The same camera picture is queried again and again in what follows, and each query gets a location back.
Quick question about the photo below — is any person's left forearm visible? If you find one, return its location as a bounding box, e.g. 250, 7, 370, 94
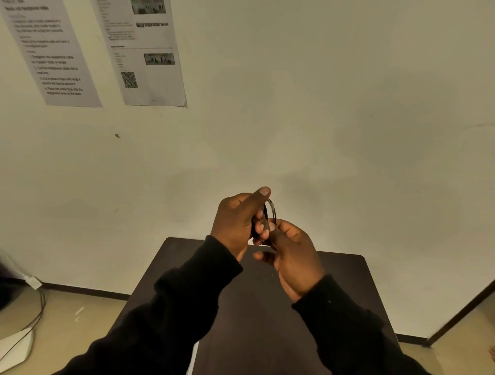
52, 234, 244, 375

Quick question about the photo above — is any person's right forearm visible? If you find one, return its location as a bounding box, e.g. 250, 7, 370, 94
291, 274, 434, 375

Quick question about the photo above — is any person's right hand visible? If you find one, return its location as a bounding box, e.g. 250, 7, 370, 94
252, 218, 326, 303

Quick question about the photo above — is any printed text wall sheet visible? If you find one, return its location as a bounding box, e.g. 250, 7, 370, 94
0, 0, 103, 108

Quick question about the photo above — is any black earphone cable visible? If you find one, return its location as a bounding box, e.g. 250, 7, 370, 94
250, 198, 278, 252

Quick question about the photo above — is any printed wall sheet with photos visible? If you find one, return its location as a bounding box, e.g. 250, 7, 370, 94
91, 0, 188, 108

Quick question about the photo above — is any white flat floor device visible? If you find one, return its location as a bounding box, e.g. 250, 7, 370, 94
0, 327, 35, 374

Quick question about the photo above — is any black floor cable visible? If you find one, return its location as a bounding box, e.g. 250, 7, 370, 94
0, 288, 46, 364

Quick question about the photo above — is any dark door frame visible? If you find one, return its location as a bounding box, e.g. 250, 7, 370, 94
421, 280, 495, 347

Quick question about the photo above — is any person's left hand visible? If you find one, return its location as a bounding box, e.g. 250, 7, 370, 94
210, 186, 272, 263

